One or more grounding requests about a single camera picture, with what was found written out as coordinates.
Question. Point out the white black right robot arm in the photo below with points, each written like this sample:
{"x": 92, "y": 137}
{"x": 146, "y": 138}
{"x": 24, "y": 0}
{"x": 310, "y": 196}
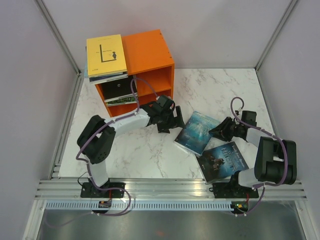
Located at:
{"x": 276, "y": 158}

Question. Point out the aluminium frame post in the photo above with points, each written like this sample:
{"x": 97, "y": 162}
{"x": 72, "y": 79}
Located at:
{"x": 277, "y": 31}
{"x": 56, "y": 33}

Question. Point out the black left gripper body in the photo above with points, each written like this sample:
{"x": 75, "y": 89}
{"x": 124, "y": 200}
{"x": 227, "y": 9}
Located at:
{"x": 167, "y": 117}

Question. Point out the green Alice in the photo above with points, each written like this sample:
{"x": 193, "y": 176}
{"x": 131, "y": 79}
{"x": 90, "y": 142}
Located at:
{"x": 109, "y": 105}

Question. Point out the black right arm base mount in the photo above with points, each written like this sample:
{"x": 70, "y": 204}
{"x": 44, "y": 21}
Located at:
{"x": 225, "y": 190}

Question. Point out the yellow Little Prince book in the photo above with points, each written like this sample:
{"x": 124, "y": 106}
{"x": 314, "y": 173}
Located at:
{"x": 105, "y": 56}

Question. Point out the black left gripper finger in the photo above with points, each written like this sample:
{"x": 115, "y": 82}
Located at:
{"x": 162, "y": 129}
{"x": 178, "y": 119}

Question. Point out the black book with gold lines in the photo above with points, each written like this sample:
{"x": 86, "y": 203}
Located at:
{"x": 118, "y": 88}

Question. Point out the aluminium right frame post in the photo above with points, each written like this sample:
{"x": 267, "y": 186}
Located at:
{"x": 277, "y": 31}

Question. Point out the grey Great Gatsby book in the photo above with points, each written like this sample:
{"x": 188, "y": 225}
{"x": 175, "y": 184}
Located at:
{"x": 124, "y": 99}

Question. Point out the dark night scene book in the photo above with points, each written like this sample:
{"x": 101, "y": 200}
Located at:
{"x": 221, "y": 162}

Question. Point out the orange wooden shelf box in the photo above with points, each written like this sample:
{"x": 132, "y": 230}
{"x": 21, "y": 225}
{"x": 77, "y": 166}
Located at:
{"x": 148, "y": 57}

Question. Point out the dark blue Robinson Crusoe book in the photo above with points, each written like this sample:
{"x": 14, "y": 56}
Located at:
{"x": 107, "y": 78}

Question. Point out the teal blue ocean book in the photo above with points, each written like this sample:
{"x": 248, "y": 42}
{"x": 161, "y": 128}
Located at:
{"x": 195, "y": 136}

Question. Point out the light blue paperback book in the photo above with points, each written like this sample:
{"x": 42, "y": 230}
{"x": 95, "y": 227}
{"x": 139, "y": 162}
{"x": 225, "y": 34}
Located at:
{"x": 86, "y": 70}

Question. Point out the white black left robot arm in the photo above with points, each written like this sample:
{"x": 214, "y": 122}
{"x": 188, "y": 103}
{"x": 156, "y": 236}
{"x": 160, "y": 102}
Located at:
{"x": 96, "y": 140}

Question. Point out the white slotted cable duct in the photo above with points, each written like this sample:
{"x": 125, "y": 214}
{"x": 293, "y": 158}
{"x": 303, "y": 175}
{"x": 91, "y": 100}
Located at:
{"x": 139, "y": 205}

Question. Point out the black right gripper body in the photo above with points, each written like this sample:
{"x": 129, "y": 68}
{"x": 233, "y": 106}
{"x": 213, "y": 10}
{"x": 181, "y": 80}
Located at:
{"x": 234, "y": 128}

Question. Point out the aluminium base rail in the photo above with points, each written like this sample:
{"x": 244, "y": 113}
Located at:
{"x": 67, "y": 188}

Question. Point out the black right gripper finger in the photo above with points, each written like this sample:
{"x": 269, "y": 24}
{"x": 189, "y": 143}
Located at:
{"x": 222, "y": 138}
{"x": 223, "y": 128}

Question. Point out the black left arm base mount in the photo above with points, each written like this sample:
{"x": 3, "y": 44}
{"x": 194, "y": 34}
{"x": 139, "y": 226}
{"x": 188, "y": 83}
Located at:
{"x": 90, "y": 191}

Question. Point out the aluminium left frame post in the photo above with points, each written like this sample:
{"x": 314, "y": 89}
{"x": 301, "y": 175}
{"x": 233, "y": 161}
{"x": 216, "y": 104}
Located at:
{"x": 56, "y": 33}

